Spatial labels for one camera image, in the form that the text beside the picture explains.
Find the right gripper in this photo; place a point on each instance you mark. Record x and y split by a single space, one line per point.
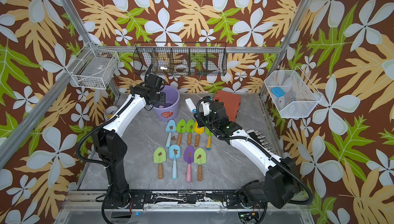
200 122

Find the green trowel yellow handle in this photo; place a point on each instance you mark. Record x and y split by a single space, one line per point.
209 134

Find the purple trowel pink handle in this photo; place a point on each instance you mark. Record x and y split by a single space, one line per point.
163 104
189 159

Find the purple plastic bucket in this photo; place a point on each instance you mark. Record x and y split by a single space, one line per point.
170 109

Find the red plastic tool case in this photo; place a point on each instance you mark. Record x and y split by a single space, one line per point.
231 103

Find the blue trowel blue handle back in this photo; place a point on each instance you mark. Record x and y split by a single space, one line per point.
170 129

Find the white wire basket left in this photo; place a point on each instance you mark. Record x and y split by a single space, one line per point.
93 67

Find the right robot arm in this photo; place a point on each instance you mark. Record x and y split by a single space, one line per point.
282 183

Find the blue trowel blue handle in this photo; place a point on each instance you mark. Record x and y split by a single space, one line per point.
170 129
174 155

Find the white brush blue handle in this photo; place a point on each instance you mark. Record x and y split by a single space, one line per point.
191 106

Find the black wire basket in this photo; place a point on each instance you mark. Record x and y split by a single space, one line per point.
181 58

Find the blue item in basket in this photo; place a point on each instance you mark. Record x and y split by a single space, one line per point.
278 92

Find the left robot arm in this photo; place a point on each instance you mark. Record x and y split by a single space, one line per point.
107 137

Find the green trowel wooden handle left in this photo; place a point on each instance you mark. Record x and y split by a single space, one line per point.
181 128

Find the lime trowel wooden handle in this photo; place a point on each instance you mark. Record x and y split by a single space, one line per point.
200 158
159 157

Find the blue trowel blue handle front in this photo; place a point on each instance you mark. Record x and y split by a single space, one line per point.
174 155

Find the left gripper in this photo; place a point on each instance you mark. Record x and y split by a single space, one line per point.
162 95

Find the purple trowel pink handle back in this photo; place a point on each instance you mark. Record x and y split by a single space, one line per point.
163 104

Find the yellow tape roll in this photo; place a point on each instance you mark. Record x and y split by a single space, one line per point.
110 111

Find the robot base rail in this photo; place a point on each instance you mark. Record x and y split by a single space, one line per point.
165 200

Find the purple trowel pink handle front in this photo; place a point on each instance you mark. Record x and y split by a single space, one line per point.
189 159

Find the green trowel wooden handle right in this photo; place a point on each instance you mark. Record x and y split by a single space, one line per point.
190 128

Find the green trowel wooden handle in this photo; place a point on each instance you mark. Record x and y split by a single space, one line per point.
190 128
181 128

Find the yellow trowel wooden handle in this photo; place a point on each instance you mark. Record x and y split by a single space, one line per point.
198 130

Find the white wire basket right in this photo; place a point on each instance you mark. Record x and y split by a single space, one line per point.
301 97

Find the white wire basket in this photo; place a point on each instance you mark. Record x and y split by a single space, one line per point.
301 97
93 67

